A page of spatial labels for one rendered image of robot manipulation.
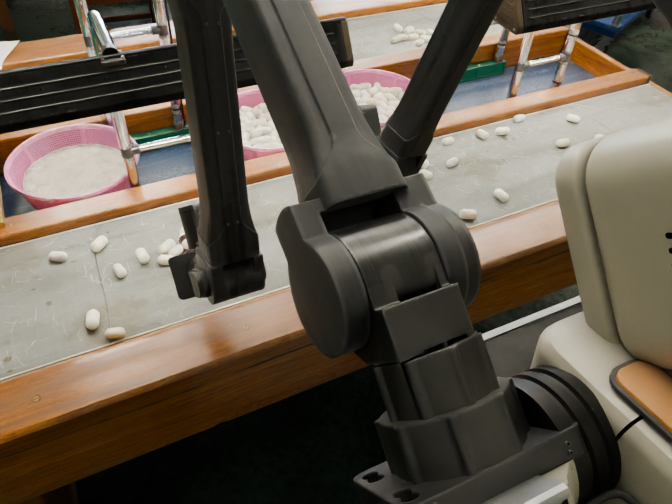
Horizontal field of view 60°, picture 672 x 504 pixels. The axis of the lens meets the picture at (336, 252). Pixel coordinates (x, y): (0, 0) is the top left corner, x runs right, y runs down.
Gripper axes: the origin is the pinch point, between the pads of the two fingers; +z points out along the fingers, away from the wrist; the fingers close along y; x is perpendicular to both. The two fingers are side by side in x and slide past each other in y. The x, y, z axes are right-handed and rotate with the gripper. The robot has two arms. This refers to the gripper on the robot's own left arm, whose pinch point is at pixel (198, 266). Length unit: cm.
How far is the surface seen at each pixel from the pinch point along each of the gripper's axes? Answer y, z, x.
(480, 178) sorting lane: -66, 11, -1
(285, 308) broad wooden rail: -11.2, -4.3, 10.3
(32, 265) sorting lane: 25.5, 19.8, -6.8
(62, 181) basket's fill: 17.4, 38.1, -22.0
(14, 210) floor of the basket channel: 28, 44, -19
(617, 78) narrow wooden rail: -126, 24, -16
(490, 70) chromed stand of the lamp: -105, 49, -28
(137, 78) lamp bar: 1.8, -6.3, -29.7
